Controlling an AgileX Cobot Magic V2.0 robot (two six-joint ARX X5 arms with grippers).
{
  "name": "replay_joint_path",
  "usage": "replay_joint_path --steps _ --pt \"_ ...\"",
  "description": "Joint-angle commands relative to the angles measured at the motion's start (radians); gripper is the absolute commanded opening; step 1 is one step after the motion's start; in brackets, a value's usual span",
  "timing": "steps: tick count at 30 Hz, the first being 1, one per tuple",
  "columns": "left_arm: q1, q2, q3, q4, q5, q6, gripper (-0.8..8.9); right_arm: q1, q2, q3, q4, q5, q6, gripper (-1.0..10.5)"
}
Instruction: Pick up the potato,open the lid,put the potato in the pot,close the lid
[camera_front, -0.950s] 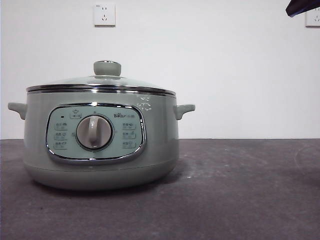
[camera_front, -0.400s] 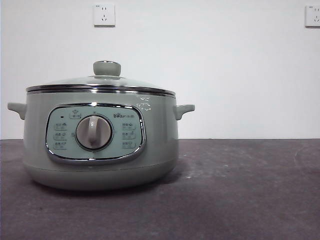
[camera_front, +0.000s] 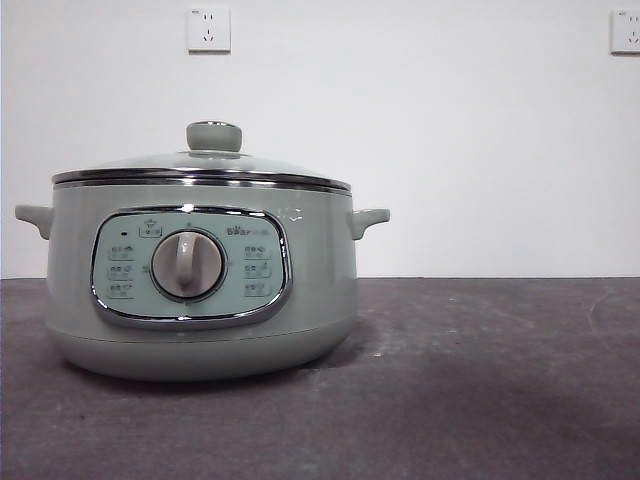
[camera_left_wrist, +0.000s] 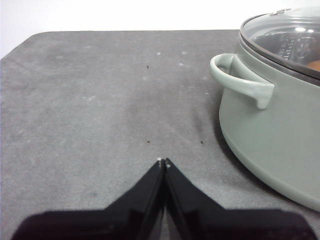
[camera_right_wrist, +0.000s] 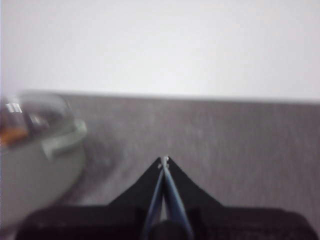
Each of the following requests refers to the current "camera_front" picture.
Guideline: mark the white wall socket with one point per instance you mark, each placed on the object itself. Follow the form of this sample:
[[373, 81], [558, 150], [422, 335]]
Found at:
[[627, 32], [209, 30]]

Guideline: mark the pale green electric cooking pot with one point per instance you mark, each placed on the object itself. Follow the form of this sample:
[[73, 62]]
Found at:
[[325, 280]]

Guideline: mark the glass lid with green knob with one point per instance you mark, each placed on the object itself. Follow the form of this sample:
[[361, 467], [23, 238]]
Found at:
[[214, 136]]

